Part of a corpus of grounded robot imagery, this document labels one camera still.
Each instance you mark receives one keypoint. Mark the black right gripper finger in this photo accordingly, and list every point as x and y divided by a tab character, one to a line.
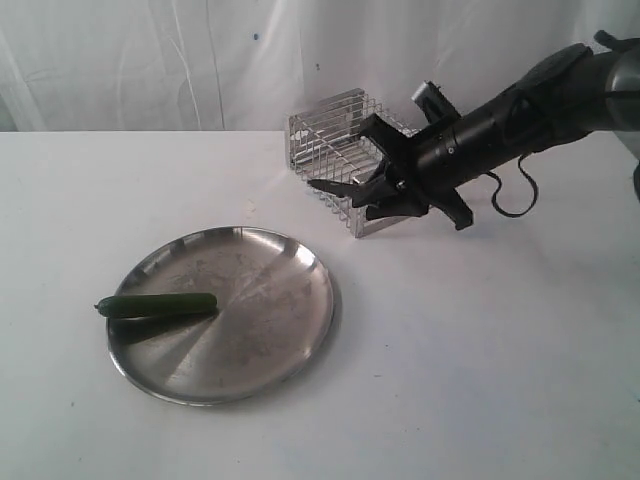
381	198
391	142

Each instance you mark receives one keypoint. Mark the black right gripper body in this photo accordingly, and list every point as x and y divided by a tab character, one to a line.
428	172

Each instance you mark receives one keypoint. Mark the black handled knife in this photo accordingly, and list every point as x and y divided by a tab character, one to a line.
335	188

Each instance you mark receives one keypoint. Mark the wire metal utensil rack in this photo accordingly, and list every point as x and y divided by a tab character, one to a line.
324	142

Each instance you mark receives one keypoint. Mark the green cucumber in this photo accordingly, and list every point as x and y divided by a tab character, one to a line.
156	305

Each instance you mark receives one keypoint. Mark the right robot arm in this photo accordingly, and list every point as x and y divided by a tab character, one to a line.
562	99

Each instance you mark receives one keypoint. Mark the round stainless steel plate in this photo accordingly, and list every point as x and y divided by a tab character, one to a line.
275	308

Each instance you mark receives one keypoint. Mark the white backdrop curtain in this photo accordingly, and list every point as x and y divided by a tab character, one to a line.
247	65

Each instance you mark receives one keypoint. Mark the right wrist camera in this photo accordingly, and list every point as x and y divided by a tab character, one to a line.
434	104

